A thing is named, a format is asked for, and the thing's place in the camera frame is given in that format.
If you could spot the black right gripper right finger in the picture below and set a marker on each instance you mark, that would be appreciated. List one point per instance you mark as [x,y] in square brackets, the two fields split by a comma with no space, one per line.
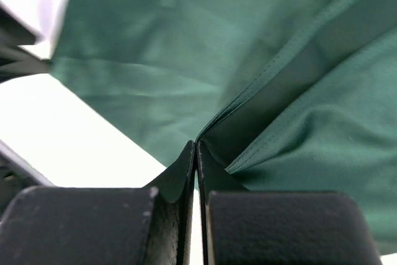
[245,227]

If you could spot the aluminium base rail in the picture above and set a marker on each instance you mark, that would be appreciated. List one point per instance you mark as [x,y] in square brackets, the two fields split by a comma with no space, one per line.
[16,175]

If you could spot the green cloth napkin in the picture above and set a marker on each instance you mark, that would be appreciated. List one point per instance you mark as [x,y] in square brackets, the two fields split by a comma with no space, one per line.
[286,95]

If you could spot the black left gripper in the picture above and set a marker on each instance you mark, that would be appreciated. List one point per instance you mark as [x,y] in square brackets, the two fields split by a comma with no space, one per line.
[15,61]

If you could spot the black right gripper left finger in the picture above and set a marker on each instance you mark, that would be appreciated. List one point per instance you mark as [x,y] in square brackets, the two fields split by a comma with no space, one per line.
[70,225]

